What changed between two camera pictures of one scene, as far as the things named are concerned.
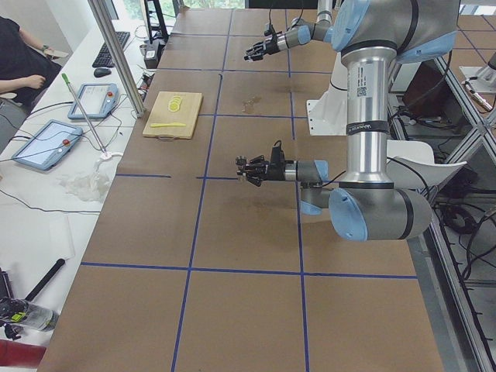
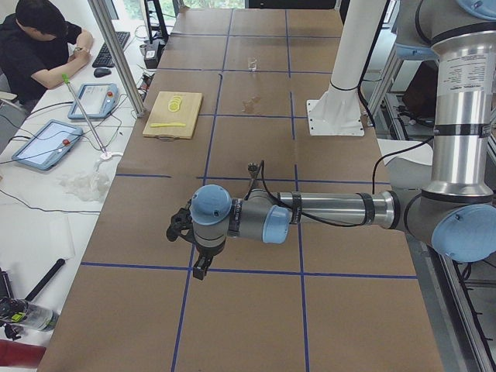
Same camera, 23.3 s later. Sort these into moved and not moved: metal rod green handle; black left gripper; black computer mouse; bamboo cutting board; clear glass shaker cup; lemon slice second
Moved: black left gripper; clear glass shaker cup
Not moved: metal rod green handle; lemon slice second; bamboo cutting board; black computer mouse
